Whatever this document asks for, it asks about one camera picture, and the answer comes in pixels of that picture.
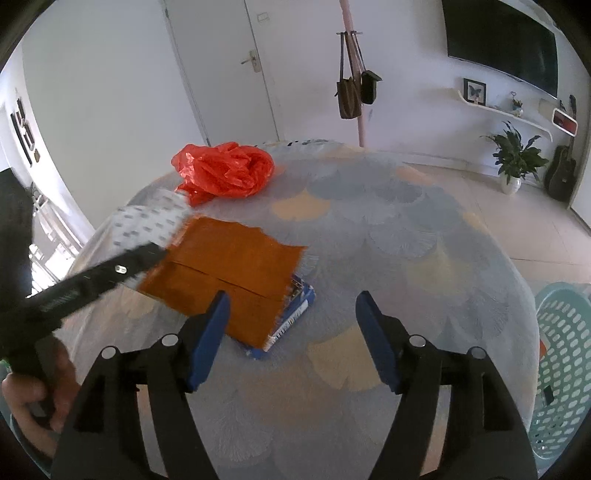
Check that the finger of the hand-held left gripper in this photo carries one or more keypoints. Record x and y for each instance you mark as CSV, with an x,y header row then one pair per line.
x,y
131,265

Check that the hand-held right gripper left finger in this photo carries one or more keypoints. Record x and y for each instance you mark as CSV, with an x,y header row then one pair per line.
x,y
207,341

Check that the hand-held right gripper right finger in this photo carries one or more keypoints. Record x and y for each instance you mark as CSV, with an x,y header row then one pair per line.
x,y
378,341

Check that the orange cartoon print snack packet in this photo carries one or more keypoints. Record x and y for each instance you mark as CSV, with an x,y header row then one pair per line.
x,y
231,258

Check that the dark blue snack packet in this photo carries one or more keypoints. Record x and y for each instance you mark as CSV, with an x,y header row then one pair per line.
x,y
298,304

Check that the teal plastic basket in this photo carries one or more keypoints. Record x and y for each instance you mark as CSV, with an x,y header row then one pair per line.
x,y
563,350

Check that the black shoulder bag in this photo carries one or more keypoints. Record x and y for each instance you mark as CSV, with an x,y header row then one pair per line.
x,y
369,87

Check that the person's left hand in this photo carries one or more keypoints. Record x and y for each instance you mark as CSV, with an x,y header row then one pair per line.
x,y
64,392

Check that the red plastic bag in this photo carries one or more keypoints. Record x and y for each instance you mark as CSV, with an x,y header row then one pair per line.
x,y
221,170

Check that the white door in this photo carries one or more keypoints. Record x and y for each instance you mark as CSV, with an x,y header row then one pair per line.
x,y
212,69

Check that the potted green plant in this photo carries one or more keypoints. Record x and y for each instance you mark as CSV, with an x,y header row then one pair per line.
x,y
515,152

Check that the brown tote bag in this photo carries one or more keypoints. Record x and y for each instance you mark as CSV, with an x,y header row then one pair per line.
x,y
348,99

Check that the black acoustic guitar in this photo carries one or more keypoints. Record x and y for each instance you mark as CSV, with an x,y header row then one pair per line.
x,y
561,175

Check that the small flower vase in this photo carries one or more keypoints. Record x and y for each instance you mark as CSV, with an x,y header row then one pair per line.
x,y
517,106

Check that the white box shelf red inside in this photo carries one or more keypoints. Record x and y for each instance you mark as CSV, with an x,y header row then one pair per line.
x,y
565,121

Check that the dark ukulele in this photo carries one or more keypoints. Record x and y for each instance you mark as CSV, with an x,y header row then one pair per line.
x,y
572,105

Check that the black wall picture frames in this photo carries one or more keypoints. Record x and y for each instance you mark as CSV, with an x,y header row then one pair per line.
x,y
23,129

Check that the low curved white wall shelf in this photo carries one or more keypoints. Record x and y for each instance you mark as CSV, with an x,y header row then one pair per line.
x,y
531,123

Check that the butterfly picture frame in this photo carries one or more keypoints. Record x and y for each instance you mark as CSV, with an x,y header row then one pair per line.
x,y
474,91

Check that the black wall television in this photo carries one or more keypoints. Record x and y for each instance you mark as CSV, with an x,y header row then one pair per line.
x,y
498,41

